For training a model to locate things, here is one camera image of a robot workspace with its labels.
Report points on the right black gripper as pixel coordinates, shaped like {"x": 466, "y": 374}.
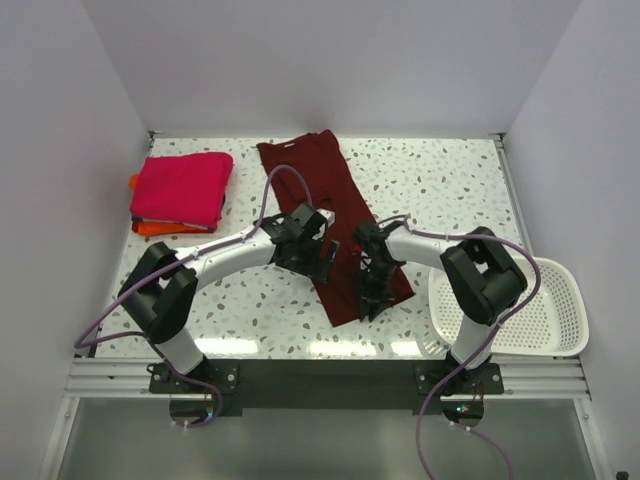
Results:
{"x": 376, "y": 299}

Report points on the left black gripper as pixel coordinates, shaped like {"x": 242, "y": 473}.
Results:
{"x": 317, "y": 268}

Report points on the dark red t-shirt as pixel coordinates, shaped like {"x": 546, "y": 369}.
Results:
{"x": 320, "y": 173}

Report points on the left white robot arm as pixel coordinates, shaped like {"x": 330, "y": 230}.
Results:
{"x": 159, "y": 292}

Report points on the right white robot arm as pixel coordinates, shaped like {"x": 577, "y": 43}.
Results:
{"x": 485, "y": 279}

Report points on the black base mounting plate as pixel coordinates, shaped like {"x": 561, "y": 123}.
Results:
{"x": 236, "y": 385}

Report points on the folded pink t-shirt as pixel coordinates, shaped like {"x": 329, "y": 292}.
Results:
{"x": 188, "y": 189}

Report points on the folded orange t-shirt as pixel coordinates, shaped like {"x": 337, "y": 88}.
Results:
{"x": 155, "y": 227}

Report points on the white perforated plastic basket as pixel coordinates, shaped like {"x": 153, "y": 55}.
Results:
{"x": 553, "y": 324}

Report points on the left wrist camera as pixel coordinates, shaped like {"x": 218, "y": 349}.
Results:
{"x": 328, "y": 215}

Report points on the aluminium extrusion rail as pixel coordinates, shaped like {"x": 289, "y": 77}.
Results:
{"x": 523, "y": 378}

